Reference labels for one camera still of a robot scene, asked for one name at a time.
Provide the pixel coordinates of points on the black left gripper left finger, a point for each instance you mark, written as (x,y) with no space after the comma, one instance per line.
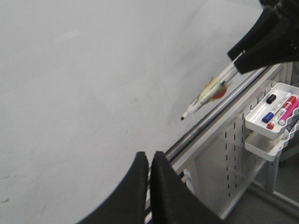
(126,204)

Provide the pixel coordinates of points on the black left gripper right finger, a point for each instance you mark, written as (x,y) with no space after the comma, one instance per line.
(171,201)

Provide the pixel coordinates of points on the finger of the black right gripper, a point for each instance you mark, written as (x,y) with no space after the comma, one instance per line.
(265,23)
(279,46)

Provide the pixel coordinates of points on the large whiteboard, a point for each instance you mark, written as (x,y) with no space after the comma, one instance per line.
(85,84)

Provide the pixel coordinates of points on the black marker cap in tray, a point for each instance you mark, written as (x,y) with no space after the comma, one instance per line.
(271,99)

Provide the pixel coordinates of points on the red marker in tray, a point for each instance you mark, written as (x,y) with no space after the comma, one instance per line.
(282,109)

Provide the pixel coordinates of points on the white upper marker tray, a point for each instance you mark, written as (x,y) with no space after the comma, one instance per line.
(253,120)

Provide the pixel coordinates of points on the blue capped marker in tray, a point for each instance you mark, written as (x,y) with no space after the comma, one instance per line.
(276,108)

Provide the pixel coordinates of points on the pink marker in tray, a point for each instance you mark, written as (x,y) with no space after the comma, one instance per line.
(288,113)

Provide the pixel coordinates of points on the red round magnet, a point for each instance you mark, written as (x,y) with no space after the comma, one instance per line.
(220,93)

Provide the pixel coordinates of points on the white lower tray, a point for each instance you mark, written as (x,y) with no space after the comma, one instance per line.
(267,148)

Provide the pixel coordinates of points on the white metal stand frame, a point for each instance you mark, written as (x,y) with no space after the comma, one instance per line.
(212,160)

